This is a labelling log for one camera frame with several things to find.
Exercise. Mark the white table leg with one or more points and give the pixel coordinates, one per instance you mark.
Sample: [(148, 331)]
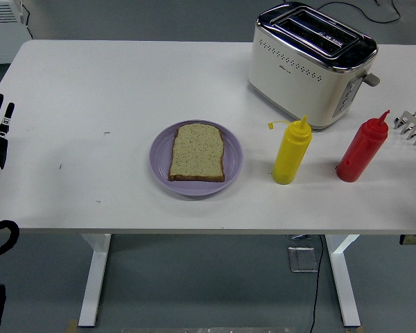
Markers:
[(93, 277), (343, 277)]

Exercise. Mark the white radiator unit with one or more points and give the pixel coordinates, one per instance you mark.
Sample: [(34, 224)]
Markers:
[(3, 31)]

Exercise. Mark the metal bracket under table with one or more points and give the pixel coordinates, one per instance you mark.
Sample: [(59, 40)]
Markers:
[(298, 237)]

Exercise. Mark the slice of bread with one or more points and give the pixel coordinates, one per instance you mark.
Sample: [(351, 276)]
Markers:
[(197, 152)]

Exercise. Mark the red squeeze bottle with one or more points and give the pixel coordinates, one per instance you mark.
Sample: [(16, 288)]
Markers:
[(362, 152)]

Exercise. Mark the purple round plate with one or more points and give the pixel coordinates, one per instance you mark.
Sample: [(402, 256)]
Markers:
[(197, 187)]

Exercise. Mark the yellow squeeze bottle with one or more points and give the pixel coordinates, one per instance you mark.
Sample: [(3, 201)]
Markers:
[(291, 156)]

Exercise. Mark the metal floor plate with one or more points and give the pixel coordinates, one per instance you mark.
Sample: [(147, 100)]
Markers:
[(302, 260)]

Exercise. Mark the cream and chrome toaster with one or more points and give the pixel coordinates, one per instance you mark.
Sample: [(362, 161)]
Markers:
[(298, 79)]

